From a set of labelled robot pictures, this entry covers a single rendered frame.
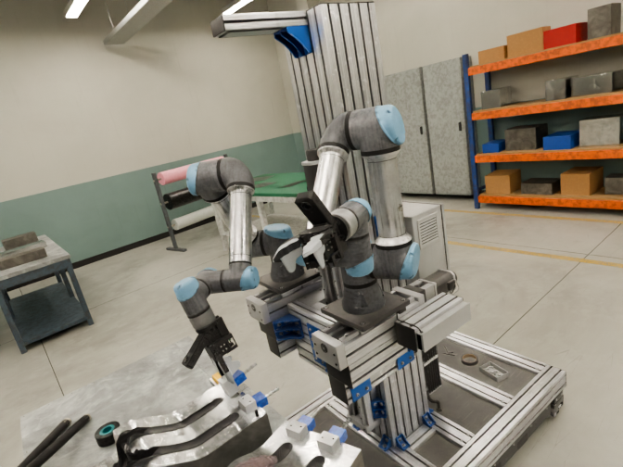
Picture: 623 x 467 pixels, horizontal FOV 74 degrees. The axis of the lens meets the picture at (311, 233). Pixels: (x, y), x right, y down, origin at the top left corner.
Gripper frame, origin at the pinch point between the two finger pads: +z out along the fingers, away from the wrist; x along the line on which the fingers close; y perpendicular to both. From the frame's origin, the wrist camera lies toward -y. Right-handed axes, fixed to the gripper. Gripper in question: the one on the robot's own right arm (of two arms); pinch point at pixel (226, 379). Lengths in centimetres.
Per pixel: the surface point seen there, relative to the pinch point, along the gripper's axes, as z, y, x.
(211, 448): 5.8, -15.5, -16.5
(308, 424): 12.3, 8.0, -28.6
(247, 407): 4.7, -1.2, -13.7
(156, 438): -1.0, -25.6, -5.5
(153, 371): 5, -13, 55
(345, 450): 15.8, 9.3, -41.9
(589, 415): 120, 140, -32
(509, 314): 120, 210, 46
